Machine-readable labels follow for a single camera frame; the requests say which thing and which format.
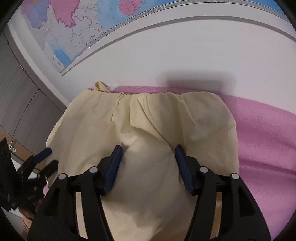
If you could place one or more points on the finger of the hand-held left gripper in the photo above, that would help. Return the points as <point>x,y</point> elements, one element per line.
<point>49,169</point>
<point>44,153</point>

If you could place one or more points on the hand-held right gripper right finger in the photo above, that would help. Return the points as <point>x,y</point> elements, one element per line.
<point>185,169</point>

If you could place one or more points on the person's left hand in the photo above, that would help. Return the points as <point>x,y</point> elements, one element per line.
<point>27,222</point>

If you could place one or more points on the colourful wall map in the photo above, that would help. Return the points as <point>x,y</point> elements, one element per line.
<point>69,27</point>

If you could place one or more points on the pink blanket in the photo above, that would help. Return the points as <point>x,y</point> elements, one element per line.
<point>266,129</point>

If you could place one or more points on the cream garment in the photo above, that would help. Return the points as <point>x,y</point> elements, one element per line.
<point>148,120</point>

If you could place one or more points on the grey wardrobe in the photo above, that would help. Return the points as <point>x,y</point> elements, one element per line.
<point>23,104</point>

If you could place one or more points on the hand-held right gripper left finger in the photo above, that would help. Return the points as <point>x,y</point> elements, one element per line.
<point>113,166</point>

